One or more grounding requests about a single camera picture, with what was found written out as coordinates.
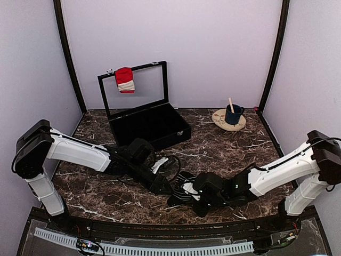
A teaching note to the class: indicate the black white striped sock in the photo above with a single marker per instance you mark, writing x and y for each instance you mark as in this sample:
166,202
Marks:
183,192

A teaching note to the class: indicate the dark blue mug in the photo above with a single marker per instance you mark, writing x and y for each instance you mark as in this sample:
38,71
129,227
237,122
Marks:
233,117

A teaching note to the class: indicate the black front rail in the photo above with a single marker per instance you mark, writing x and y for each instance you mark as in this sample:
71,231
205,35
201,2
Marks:
180,222

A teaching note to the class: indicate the white slotted cable duct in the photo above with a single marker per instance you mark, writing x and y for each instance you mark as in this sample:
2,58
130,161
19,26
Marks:
115,249

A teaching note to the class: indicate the black display case box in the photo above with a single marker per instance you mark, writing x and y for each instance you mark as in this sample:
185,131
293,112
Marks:
157,122

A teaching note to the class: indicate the wooden stick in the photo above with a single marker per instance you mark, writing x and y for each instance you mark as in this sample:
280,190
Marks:
231,105

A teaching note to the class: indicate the red and beige sock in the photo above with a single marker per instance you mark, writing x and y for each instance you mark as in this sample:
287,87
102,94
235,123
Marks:
124,80

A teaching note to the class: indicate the right black frame post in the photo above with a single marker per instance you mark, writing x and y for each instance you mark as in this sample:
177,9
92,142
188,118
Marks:
275,55

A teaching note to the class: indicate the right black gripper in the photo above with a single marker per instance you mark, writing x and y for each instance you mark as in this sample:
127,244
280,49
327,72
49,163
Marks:
201,212

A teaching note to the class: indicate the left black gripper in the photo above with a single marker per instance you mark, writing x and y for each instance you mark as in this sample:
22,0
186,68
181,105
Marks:
156,184

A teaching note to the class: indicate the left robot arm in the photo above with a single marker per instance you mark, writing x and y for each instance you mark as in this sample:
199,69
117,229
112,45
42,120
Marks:
42,142

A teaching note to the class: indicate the left black frame post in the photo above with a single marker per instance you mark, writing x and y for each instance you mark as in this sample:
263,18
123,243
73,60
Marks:
67,55

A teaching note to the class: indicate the black frame post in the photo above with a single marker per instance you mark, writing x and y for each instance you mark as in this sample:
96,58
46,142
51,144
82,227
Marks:
67,55
275,55

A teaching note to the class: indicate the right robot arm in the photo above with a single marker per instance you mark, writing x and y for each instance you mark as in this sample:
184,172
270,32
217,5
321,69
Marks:
317,159

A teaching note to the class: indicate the small green circuit board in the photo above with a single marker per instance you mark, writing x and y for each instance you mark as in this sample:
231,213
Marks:
86,245

